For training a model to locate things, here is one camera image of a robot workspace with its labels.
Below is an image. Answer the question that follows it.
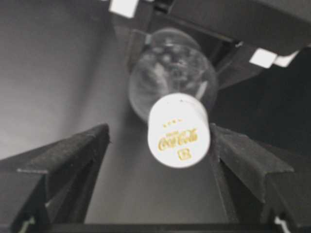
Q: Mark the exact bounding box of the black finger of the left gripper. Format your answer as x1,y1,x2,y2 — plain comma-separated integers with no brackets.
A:
125,29,151,73
215,42,262,89

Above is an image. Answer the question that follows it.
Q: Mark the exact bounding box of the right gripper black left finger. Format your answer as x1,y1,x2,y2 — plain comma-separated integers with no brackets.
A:
0,124,110,233

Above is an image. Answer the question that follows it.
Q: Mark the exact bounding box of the clear plastic bottle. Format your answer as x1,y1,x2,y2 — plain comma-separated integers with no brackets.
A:
129,28,219,122

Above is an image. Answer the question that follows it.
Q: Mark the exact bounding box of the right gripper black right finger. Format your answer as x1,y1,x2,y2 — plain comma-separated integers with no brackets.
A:
209,124,311,227

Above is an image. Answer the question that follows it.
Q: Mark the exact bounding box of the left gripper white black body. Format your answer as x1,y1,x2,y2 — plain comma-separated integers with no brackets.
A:
108,0,311,68

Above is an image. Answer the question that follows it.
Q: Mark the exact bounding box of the white bottle cap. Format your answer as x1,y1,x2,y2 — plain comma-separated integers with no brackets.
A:
147,93,211,168

